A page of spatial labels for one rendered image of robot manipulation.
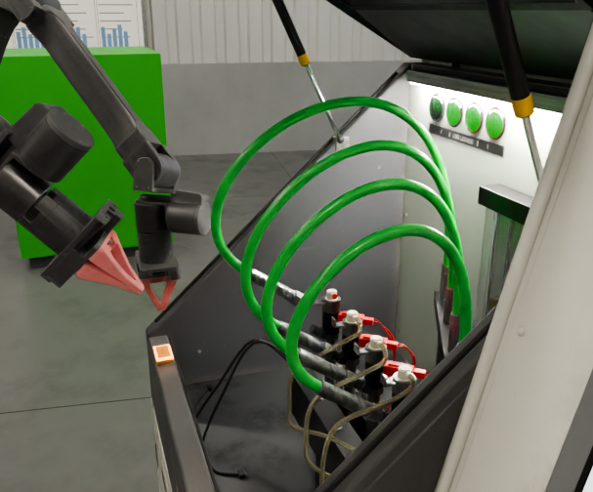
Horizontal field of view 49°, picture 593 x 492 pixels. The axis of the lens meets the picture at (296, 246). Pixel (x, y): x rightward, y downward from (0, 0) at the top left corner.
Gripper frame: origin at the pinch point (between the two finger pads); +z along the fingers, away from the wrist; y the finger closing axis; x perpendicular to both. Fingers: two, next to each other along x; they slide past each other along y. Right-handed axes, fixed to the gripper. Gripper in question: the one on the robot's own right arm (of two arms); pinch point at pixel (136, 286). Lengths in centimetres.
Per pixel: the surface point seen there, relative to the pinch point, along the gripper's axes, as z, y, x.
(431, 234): 18.3, 29.3, -4.9
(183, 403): 22.0, -18.8, 18.5
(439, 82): 19, 46, 40
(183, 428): 22.4, -18.3, 12.0
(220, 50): -5, -22, 667
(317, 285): 12.3, 17.0, -8.2
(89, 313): 35, -141, 251
